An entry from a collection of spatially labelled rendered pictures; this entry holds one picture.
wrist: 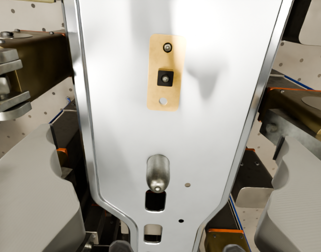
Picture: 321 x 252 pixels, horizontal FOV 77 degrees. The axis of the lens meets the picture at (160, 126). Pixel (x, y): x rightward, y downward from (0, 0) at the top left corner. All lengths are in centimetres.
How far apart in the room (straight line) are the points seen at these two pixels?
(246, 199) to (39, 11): 58
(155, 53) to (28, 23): 43
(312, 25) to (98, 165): 31
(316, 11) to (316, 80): 40
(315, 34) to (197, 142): 18
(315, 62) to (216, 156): 44
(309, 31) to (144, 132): 22
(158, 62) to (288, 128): 17
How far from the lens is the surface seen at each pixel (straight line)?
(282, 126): 28
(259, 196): 39
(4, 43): 23
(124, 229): 43
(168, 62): 23
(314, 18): 29
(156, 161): 27
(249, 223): 97
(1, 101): 21
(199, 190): 33
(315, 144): 25
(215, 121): 26
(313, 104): 32
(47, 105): 66
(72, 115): 50
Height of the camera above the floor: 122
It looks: 61 degrees down
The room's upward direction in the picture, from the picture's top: 180 degrees counter-clockwise
